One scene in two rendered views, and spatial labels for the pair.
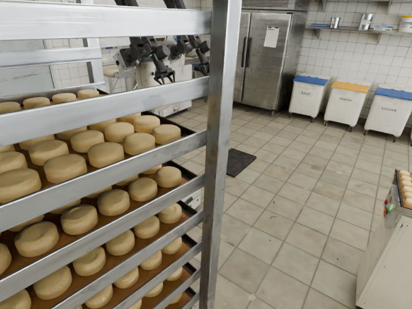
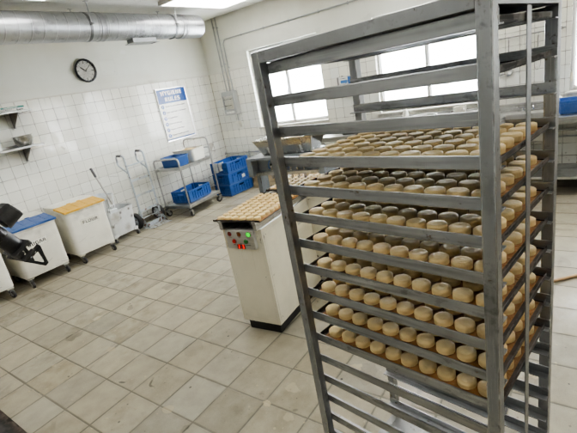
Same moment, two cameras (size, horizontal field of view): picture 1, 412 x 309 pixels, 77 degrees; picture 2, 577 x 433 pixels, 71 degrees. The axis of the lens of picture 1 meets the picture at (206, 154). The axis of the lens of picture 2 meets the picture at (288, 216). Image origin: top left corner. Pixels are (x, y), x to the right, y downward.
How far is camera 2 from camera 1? 165 cm
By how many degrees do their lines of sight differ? 78
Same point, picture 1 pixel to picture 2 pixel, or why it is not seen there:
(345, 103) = not seen: outside the picture
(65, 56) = (294, 131)
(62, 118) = (416, 101)
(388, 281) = (279, 283)
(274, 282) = (251, 383)
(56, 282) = not seen: hidden behind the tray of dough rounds
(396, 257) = (273, 261)
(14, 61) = (323, 131)
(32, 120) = (424, 100)
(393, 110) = (41, 240)
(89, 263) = not seen: hidden behind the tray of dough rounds
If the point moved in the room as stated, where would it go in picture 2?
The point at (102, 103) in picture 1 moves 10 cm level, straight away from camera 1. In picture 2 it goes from (403, 101) to (378, 106)
